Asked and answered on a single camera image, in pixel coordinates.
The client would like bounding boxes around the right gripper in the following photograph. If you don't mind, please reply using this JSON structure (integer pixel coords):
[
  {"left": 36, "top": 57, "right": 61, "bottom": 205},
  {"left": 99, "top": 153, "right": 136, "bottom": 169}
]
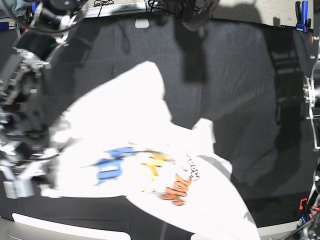
[{"left": 0, "top": 140, "right": 60, "bottom": 180}]

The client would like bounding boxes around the white printed t-shirt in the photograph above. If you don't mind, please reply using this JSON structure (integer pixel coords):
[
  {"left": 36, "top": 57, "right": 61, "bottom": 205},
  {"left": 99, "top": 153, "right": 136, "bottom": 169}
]
[{"left": 40, "top": 61, "right": 260, "bottom": 240}]

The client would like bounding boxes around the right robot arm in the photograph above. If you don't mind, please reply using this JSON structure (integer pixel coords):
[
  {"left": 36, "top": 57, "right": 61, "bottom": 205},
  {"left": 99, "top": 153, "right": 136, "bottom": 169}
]
[{"left": 0, "top": 0, "right": 88, "bottom": 181}]

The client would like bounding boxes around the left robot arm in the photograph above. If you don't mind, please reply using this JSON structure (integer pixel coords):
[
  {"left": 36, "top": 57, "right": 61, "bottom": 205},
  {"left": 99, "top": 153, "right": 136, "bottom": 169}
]
[{"left": 283, "top": 36, "right": 320, "bottom": 240}]

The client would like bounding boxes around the black table cloth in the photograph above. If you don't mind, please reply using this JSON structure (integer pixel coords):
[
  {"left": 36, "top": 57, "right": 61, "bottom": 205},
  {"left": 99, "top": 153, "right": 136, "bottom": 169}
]
[{"left": 0, "top": 14, "right": 320, "bottom": 233}]

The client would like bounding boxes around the red clamp lower right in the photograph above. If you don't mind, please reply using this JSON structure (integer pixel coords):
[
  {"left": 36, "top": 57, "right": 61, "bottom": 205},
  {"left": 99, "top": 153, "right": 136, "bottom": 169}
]
[{"left": 299, "top": 197, "right": 308, "bottom": 211}]

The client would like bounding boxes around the blue clamp upper right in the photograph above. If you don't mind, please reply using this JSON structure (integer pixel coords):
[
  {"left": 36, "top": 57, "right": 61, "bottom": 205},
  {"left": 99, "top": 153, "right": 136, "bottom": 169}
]
[{"left": 295, "top": 0, "right": 311, "bottom": 33}]

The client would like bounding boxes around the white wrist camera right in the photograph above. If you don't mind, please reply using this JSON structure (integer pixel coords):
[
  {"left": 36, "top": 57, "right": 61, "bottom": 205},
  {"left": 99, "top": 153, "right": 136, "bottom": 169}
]
[{"left": 3, "top": 179, "right": 34, "bottom": 199}]

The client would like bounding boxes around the camera mount pole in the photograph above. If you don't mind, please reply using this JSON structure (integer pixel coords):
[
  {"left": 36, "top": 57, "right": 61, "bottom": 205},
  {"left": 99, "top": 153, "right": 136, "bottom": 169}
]
[{"left": 174, "top": 0, "right": 220, "bottom": 32}]

